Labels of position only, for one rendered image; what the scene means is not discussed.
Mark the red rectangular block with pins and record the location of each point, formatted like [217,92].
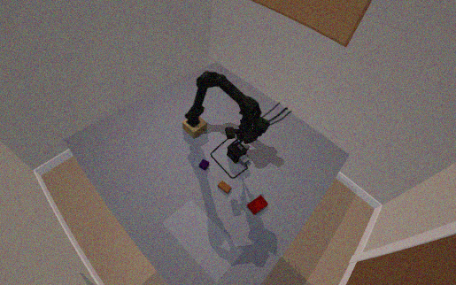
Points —
[257,204]

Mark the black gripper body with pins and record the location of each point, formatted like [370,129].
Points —
[231,132]

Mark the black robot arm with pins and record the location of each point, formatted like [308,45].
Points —
[249,107]

